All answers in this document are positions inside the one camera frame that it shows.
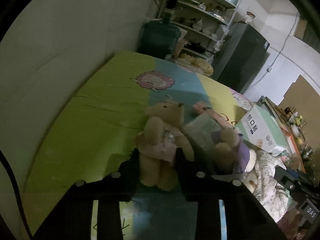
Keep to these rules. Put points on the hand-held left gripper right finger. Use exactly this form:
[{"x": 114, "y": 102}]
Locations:
[{"x": 186, "y": 175}]

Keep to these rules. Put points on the white metal shelf rack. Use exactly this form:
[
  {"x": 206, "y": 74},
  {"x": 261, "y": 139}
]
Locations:
[{"x": 197, "y": 31}]

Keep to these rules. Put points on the yellow plastic bag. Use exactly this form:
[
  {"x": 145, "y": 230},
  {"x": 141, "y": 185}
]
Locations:
[{"x": 197, "y": 63}]

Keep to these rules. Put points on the green water jug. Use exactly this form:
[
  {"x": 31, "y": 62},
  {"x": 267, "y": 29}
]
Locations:
[{"x": 157, "y": 37}]

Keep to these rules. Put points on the white and green carton box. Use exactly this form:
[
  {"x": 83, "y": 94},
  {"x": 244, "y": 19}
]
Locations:
[{"x": 262, "y": 127}]

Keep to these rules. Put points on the clear jar with red lid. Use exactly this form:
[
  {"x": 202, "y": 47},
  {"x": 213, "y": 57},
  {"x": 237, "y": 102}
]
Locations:
[{"x": 250, "y": 17}]

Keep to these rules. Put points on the brown teddy bear purple clothes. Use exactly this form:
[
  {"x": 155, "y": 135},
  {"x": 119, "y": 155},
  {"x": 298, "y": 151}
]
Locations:
[{"x": 225, "y": 152}]

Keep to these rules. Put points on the dark grey refrigerator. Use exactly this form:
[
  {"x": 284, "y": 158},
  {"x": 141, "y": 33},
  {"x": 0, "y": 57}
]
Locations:
[{"x": 240, "y": 55}]

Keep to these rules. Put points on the pink pouch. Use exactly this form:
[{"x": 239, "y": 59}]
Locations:
[{"x": 201, "y": 107}]

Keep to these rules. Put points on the black pan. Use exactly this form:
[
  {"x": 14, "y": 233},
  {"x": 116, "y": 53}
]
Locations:
[{"x": 195, "y": 48}]

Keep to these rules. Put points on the beige teddy bear pink dress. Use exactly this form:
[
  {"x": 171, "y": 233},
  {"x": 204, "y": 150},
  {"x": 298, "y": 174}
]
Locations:
[{"x": 155, "y": 130}]

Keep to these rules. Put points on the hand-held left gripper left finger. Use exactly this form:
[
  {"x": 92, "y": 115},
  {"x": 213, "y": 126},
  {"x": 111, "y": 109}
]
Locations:
[{"x": 130, "y": 170}]

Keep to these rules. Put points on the black water pump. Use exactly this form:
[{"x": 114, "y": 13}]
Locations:
[{"x": 171, "y": 5}]

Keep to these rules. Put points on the cardboard wall sheets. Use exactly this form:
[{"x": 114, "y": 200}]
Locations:
[{"x": 302, "y": 97}]

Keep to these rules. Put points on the spotted print soft cloth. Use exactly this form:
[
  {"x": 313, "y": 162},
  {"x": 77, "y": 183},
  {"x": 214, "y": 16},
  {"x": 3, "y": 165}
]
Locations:
[{"x": 267, "y": 187}]

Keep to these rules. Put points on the wall socket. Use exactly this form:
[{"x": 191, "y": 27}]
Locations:
[{"x": 269, "y": 69}]

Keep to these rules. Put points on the light blue pot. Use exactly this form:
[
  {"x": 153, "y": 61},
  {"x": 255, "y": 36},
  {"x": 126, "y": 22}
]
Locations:
[{"x": 231, "y": 0}]

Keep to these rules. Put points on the green patterned tissue pack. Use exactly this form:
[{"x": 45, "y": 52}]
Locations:
[{"x": 200, "y": 130}]

